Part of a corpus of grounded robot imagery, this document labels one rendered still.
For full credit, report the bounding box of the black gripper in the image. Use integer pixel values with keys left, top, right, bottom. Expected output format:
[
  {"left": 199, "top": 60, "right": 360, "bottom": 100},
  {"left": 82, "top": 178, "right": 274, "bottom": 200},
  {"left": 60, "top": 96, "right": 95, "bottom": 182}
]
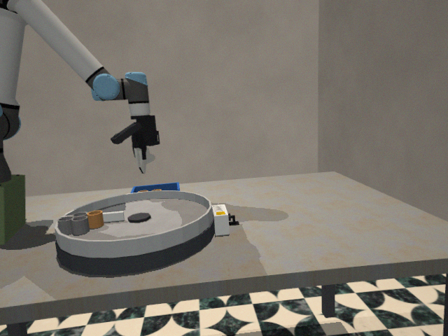
[{"left": 131, "top": 115, "right": 160, "bottom": 174}]

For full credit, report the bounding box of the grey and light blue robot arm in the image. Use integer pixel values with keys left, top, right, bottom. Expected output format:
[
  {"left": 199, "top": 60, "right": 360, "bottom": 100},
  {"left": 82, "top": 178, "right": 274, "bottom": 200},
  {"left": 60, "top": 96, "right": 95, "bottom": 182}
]
[{"left": 0, "top": 0, "right": 151, "bottom": 183}]

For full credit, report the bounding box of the blue plastic crate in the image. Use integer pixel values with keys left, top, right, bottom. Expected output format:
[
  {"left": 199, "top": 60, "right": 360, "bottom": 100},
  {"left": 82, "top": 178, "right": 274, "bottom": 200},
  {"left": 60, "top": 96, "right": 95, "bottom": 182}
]
[{"left": 131, "top": 182, "right": 180, "bottom": 193}]

